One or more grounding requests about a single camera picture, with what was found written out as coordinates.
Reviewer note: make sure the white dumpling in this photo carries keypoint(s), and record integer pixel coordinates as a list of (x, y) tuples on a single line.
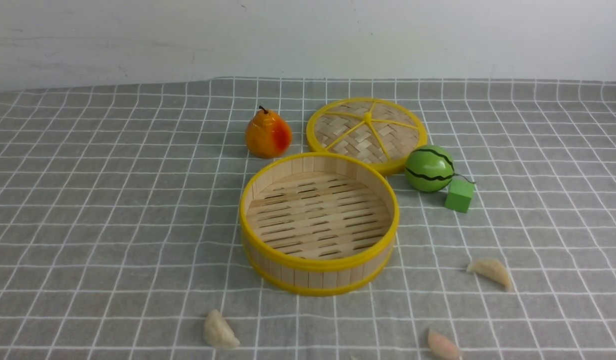
[(217, 333), (492, 269)]

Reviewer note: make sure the pinkish dumpling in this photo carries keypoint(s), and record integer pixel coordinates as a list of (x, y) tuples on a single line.
[(441, 346)]

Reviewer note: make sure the bamboo steamer tray yellow rim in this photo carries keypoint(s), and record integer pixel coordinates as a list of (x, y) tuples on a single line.
[(318, 224)]

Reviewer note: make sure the woven bamboo steamer lid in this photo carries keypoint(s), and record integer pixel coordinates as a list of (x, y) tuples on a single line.
[(379, 133)]

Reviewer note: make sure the orange toy pear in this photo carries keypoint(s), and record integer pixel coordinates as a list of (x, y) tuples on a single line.
[(267, 135)]

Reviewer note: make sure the green toy watermelon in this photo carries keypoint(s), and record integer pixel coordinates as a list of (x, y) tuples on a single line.
[(429, 168)]

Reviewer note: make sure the green cube block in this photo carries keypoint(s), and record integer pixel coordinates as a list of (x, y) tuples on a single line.
[(459, 195)]

